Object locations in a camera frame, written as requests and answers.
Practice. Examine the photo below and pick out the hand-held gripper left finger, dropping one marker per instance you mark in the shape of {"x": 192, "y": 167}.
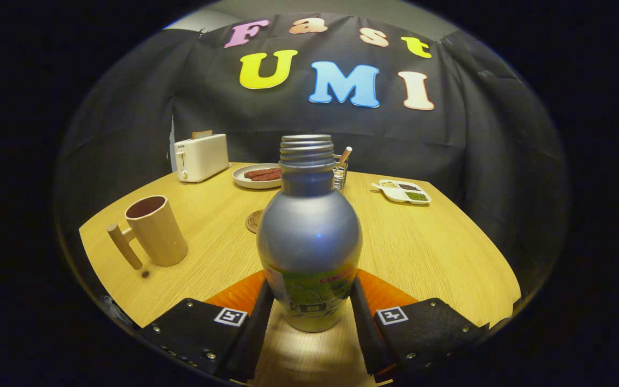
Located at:
{"x": 258, "y": 325}

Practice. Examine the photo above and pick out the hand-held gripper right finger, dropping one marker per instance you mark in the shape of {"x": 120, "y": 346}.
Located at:
{"x": 366, "y": 333}

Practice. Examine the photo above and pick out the round wooden coaster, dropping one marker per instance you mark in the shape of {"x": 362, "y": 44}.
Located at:
{"x": 253, "y": 221}

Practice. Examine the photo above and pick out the silver juice bottle green label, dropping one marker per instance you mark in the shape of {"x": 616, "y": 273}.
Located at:
{"x": 309, "y": 231}

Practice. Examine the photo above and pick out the wooden table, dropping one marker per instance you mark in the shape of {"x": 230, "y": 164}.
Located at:
{"x": 427, "y": 247}

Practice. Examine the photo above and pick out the white divided dish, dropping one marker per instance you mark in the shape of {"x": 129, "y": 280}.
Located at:
{"x": 393, "y": 194}

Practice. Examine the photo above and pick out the round white plate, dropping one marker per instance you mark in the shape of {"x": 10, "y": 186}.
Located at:
{"x": 242, "y": 180}

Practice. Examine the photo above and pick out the green beans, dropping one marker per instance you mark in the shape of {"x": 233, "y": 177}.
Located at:
{"x": 417, "y": 196}

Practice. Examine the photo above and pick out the red-brown meat strip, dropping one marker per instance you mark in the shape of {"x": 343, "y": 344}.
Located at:
{"x": 269, "y": 177}
{"x": 260, "y": 172}

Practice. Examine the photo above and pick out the pale yellow beans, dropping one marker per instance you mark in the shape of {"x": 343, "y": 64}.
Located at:
{"x": 388, "y": 184}

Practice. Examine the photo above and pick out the dark brown beans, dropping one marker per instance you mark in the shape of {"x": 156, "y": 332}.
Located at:
{"x": 409, "y": 187}

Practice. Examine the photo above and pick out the white toaster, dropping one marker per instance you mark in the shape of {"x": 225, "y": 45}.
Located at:
{"x": 202, "y": 158}

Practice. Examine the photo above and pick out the brown stick with white tip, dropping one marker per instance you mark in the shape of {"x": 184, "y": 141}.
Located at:
{"x": 345, "y": 155}

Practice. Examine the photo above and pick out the brown bread slice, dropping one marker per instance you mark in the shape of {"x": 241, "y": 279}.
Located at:
{"x": 202, "y": 134}

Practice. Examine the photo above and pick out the black backdrop cloth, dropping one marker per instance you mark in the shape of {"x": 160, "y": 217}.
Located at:
{"x": 476, "y": 150}

